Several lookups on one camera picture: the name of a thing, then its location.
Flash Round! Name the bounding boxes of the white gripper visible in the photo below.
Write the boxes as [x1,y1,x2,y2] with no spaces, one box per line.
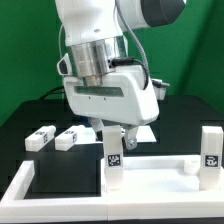
[64,65,159,150]

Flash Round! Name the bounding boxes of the white desk top tray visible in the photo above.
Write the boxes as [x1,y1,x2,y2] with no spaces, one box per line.
[101,155,224,203]

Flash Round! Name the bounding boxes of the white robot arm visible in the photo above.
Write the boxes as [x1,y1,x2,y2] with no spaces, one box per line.
[55,0,186,150]

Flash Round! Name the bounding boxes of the white fiducial marker sheet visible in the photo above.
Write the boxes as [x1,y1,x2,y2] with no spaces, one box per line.
[76,125,156,145]

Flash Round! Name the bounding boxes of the black cables on table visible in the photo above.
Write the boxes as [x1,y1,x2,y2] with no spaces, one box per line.
[39,85,66,101]

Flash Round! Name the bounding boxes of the white camera cable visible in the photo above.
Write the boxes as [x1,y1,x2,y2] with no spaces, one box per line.
[57,23,66,68]

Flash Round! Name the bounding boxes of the white U-shaped obstacle frame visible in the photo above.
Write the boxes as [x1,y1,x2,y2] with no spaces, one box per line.
[0,161,224,224]

